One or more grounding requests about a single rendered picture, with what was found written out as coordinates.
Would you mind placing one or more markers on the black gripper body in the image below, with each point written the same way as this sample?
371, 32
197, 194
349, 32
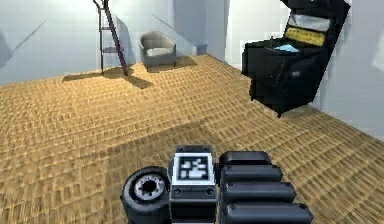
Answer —
146, 196

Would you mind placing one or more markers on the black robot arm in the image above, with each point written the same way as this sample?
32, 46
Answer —
253, 193

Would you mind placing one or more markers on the grey armchair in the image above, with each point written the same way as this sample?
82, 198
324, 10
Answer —
157, 50

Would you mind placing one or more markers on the small grey bin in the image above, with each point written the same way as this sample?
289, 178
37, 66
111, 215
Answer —
201, 48

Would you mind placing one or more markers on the dark purple ladder shelf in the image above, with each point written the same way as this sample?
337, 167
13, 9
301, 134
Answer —
113, 40

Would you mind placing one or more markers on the black cabinet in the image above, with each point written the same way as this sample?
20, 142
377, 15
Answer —
286, 73

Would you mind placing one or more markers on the light blue cloth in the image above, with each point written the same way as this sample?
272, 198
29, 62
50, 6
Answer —
286, 48

